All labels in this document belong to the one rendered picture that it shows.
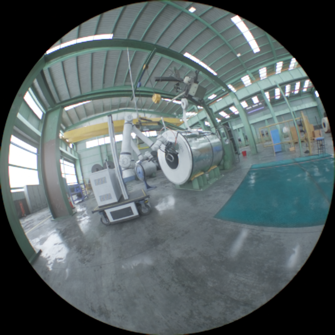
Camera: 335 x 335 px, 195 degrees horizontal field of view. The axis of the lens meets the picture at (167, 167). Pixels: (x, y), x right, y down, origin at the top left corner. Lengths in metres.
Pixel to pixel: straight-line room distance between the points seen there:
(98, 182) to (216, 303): 1.69
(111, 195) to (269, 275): 1.78
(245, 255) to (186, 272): 0.40
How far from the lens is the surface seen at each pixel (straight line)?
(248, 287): 0.72
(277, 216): 1.11
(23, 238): 2.09
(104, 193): 1.54
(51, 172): 3.81
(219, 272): 0.73
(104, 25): 11.90
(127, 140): 1.31
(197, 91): 1.44
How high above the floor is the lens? 0.68
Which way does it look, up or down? 2 degrees down
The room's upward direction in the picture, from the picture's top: 15 degrees counter-clockwise
